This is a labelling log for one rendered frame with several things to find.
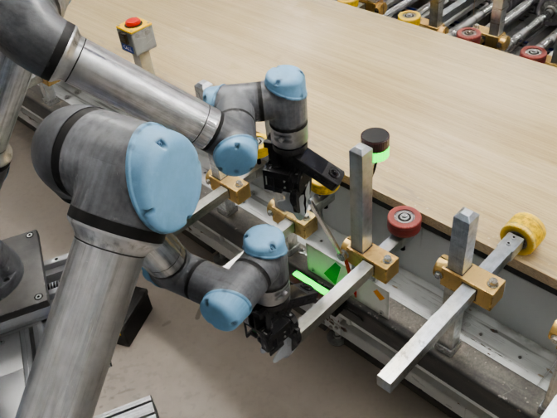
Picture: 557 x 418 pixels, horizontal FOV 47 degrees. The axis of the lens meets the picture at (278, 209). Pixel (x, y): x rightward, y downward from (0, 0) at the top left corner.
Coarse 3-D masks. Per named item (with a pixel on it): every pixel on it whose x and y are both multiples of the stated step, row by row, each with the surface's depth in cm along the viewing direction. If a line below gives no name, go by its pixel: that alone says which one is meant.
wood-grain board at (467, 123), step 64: (128, 0) 260; (192, 0) 255; (256, 0) 249; (320, 0) 244; (192, 64) 216; (256, 64) 212; (320, 64) 208; (384, 64) 204; (448, 64) 201; (512, 64) 197; (256, 128) 184; (320, 128) 181; (384, 128) 178; (448, 128) 176; (512, 128) 173; (384, 192) 158; (448, 192) 156; (512, 192) 154
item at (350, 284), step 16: (400, 240) 151; (352, 272) 145; (368, 272) 145; (336, 288) 142; (352, 288) 143; (320, 304) 139; (336, 304) 140; (304, 320) 136; (320, 320) 138; (304, 336) 135
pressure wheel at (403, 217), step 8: (400, 208) 152; (408, 208) 152; (392, 216) 151; (400, 216) 150; (408, 216) 150; (416, 216) 150; (392, 224) 149; (400, 224) 148; (408, 224) 148; (416, 224) 148; (392, 232) 150; (400, 232) 149; (408, 232) 148; (416, 232) 150
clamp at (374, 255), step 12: (348, 240) 151; (348, 252) 150; (360, 252) 148; (372, 252) 148; (384, 252) 147; (372, 264) 146; (384, 264) 145; (396, 264) 146; (372, 276) 149; (384, 276) 145
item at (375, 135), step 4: (372, 128) 135; (376, 128) 134; (364, 132) 134; (368, 132) 134; (372, 132) 133; (376, 132) 133; (380, 132) 133; (384, 132) 133; (364, 136) 133; (368, 136) 132; (372, 136) 132; (376, 136) 132; (380, 136) 132; (384, 136) 132; (368, 140) 131; (372, 140) 131; (376, 140) 131; (380, 140) 131; (384, 140) 131; (380, 152) 132; (376, 164) 138; (372, 172) 135; (372, 176) 139
